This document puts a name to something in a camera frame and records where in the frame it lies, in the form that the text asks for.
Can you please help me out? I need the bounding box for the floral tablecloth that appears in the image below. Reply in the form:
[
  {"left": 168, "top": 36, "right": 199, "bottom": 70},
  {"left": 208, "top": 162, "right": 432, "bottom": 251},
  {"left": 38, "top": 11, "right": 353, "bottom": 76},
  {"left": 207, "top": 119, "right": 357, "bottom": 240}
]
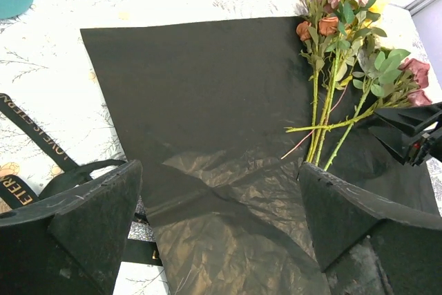
[{"left": 0, "top": 0, "right": 442, "bottom": 295}]

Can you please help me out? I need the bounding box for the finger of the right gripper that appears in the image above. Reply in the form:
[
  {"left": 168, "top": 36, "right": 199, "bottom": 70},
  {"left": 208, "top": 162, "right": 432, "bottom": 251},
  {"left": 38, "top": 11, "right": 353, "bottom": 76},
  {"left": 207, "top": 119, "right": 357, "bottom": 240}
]
[
  {"left": 374, "top": 102, "right": 441, "bottom": 136},
  {"left": 369, "top": 126, "right": 420, "bottom": 165}
]

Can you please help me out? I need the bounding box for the black printed ribbon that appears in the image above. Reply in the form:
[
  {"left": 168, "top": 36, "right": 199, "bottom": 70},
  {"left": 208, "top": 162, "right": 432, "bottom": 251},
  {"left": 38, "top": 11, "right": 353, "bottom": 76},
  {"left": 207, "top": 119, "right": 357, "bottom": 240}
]
[{"left": 1, "top": 93, "right": 163, "bottom": 266}]

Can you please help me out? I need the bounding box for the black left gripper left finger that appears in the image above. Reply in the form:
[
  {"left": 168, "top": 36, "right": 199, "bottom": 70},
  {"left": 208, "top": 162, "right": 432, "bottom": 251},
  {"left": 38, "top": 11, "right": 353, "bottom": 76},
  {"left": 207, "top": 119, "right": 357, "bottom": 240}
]
[{"left": 1, "top": 160, "right": 142, "bottom": 294}]

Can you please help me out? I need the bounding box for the flower bouquet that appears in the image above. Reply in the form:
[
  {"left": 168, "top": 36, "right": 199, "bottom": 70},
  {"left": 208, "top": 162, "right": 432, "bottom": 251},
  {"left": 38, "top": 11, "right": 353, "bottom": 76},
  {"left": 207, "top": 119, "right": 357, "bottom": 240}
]
[{"left": 296, "top": 0, "right": 432, "bottom": 169}]

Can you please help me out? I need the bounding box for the black wrapping paper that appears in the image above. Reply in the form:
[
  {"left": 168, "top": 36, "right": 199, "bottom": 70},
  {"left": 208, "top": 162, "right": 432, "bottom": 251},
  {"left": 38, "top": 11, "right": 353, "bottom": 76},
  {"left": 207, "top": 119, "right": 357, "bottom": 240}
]
[{"left": 81, "top": 17, "right": 440, "bottom": 294}]

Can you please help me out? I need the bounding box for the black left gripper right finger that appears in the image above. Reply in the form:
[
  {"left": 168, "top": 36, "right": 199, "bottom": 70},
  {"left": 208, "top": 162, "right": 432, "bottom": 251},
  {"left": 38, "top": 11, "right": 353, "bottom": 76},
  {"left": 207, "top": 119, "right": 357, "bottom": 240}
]
[{"left": 298, "top": 163, "right": 441, "bottom": 295}]

